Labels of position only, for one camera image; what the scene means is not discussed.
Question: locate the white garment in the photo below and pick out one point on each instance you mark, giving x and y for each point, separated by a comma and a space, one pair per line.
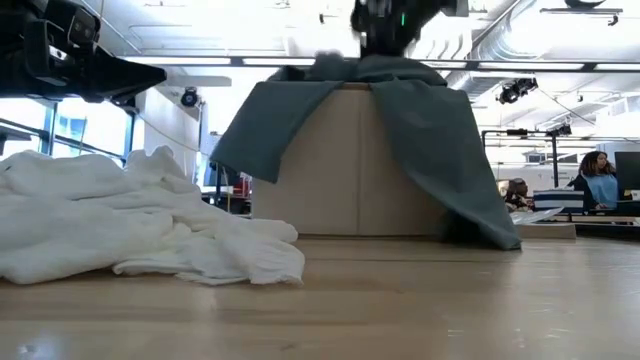
100, 220

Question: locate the teal grey garment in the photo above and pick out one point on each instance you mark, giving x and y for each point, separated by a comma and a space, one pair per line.
440, 150

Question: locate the red object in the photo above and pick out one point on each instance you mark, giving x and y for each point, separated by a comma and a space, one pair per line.
242, 186

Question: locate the beige fabric basket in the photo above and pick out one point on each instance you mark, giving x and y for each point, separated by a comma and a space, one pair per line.
340, 165

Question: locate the brown lumpy object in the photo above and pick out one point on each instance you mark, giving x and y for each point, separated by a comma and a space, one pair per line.
515, 195

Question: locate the black stand pole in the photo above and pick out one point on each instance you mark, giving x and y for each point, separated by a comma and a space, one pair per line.
555, 160

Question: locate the white crumpled sheet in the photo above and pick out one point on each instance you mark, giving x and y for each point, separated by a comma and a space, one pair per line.
535, 216

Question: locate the blue white striped box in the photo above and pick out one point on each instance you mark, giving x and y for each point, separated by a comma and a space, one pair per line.
557, 201

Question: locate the person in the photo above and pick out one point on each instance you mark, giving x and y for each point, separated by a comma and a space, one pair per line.
600, 187

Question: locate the black computer monitor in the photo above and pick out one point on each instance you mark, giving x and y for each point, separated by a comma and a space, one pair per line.
628, 175

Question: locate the wooden desk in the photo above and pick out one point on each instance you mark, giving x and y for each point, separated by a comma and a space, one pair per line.
600, 219

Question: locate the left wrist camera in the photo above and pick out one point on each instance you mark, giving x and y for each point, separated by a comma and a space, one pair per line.
84, 27

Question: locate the round black wall camera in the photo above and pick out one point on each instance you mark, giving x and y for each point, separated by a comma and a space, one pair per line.
189, 97

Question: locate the overhead frame bar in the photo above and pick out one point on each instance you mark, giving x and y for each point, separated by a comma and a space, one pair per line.
525, 65

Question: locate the ceiling mounted black camera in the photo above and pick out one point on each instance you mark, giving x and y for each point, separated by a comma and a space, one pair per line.
515, 91

